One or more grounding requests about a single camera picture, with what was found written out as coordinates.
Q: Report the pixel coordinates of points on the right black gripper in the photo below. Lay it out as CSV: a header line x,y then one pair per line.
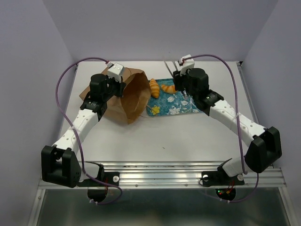
x,y
178,78

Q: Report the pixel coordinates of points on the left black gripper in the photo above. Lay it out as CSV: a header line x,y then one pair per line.
x,y
120,85

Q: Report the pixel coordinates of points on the curved fake croissant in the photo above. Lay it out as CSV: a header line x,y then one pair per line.
x,y
170,89

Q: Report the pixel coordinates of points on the brown paper bag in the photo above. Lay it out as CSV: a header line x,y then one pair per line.
x,y
136,95

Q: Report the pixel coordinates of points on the small fake croissant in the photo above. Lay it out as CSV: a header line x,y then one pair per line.
x,y
155,89

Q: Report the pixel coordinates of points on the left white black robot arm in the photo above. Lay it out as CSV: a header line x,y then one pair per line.
x,y
59,162

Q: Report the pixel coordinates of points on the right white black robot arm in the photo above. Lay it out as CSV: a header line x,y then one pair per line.
x,y
264,145

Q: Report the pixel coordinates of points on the teal floral tray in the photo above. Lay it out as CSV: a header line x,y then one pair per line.
x,y
170,104

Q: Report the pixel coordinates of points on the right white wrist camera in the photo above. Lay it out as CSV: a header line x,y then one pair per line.
x,y
186,63

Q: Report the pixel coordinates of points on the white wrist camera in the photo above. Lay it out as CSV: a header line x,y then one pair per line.
x,y
186,63
115,71

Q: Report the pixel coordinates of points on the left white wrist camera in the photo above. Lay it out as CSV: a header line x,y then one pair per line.
x,y
115,71

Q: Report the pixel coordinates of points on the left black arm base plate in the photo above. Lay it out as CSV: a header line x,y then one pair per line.
x,y
111,178

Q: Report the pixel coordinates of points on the aluminium front rail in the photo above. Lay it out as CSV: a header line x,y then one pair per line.
x,y
181,174

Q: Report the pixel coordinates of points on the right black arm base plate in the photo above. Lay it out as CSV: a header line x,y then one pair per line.
x,y
219,179

